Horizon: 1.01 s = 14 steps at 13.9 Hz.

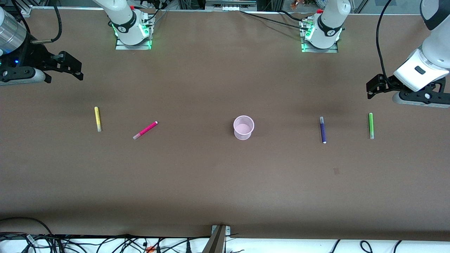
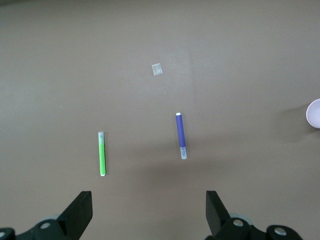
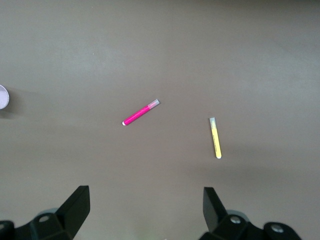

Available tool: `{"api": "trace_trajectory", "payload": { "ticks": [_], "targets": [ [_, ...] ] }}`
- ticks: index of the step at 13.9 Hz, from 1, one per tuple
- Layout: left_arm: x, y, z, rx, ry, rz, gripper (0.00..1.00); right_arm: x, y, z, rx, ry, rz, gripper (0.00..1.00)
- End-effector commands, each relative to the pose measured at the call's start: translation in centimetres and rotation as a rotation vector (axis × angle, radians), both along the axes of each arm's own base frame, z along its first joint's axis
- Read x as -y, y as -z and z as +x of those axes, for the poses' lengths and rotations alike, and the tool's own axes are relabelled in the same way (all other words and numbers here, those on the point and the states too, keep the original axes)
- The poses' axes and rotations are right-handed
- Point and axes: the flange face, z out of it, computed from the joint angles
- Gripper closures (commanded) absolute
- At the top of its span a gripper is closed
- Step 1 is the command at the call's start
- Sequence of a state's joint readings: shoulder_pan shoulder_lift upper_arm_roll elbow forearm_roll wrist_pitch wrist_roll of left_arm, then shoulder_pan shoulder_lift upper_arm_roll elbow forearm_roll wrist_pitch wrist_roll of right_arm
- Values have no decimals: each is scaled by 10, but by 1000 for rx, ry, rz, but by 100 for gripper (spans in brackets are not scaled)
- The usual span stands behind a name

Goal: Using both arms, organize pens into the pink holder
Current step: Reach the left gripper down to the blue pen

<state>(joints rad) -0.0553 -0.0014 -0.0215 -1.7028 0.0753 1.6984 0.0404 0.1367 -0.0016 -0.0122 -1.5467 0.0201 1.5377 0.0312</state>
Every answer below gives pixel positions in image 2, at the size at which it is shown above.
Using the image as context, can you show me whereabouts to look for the purple pen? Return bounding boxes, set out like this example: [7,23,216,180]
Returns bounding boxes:
[175,112,188,160]

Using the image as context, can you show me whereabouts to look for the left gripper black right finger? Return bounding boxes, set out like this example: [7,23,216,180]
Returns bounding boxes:
[205,190,305,240]

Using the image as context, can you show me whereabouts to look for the small square tape patch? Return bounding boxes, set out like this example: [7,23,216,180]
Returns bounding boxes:
[151,63,164,77]

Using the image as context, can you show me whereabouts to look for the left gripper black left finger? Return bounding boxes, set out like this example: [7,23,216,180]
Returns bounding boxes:
[16,190,94,240]

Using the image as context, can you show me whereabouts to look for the pink translucent pen holder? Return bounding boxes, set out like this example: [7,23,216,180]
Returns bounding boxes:
[305,98,320,129]

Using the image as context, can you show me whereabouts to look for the green pen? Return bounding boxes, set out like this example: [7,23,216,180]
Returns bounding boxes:
[97,131,108,177]

